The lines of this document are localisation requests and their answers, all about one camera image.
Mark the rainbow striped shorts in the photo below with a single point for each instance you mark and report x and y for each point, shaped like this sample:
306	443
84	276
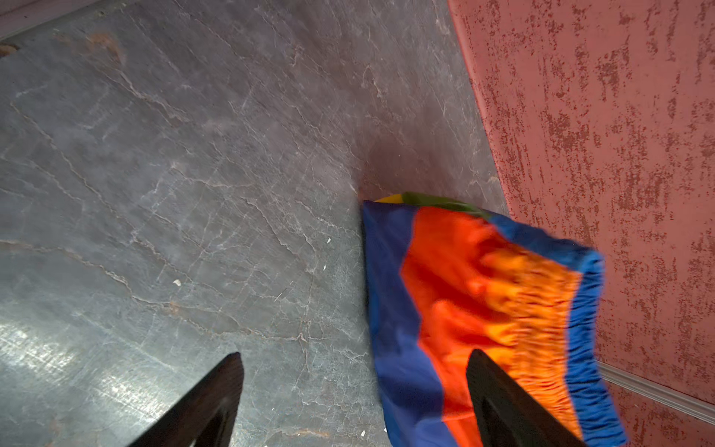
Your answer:
444	279

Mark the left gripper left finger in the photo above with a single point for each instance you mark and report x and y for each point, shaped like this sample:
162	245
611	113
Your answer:
206	414

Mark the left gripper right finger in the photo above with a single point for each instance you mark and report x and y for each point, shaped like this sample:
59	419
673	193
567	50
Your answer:
507	415

